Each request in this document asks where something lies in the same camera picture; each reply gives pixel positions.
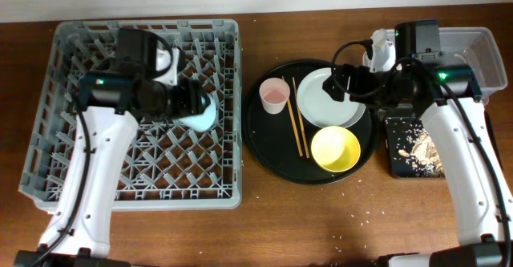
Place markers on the round black tray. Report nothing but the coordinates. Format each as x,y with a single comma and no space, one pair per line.
272,141

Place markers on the grey dishwasher rack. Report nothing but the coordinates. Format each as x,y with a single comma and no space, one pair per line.
169,166

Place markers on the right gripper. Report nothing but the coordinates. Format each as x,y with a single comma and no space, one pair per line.
361,74

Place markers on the pink cup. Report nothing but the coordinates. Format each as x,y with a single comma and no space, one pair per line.
274,94

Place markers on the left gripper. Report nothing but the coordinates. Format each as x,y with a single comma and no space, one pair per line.
191,102

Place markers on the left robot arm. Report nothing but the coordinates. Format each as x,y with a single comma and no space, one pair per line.
139,81

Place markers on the grey plate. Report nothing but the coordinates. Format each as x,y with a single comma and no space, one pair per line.
320,109

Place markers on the clear plastic bin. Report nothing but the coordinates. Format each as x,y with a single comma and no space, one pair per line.
476,47

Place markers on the yellow bowl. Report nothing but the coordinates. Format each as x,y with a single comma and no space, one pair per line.
335,149

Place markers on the black rectangular tray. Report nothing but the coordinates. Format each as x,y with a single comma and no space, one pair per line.
396,123

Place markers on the blue cup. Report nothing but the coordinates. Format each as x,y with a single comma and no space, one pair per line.
203,122

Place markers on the food scraps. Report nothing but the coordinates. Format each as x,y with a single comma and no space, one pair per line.
418,157

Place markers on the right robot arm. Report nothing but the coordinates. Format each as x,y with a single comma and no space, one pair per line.
448,101

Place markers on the wooden chopstick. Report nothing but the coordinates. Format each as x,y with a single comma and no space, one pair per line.
303,136
293,121

